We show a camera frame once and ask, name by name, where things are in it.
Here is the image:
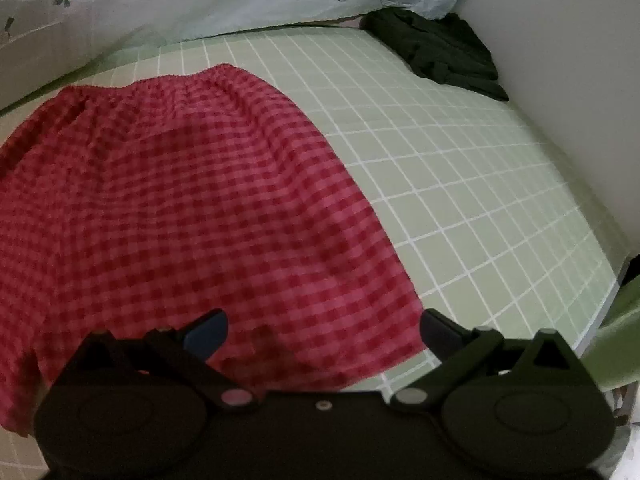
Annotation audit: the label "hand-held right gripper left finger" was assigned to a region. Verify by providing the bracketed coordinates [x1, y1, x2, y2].
[64, 308, 257, 410]

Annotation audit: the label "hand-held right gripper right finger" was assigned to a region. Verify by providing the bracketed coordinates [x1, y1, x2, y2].
[391, 309, 582, 407]

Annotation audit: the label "red checked shorts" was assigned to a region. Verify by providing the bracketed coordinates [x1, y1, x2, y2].
[0, 63, 430, 433]

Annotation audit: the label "green grid bed sheet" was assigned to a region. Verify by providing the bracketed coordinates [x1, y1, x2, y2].
[0, 24, 632, 480]

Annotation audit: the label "white headboard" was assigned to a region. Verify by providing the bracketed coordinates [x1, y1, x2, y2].
[452, 0, 640, 261]

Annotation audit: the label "dark green garment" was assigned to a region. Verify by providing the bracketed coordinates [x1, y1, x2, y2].
[359, 9, 510, 102]

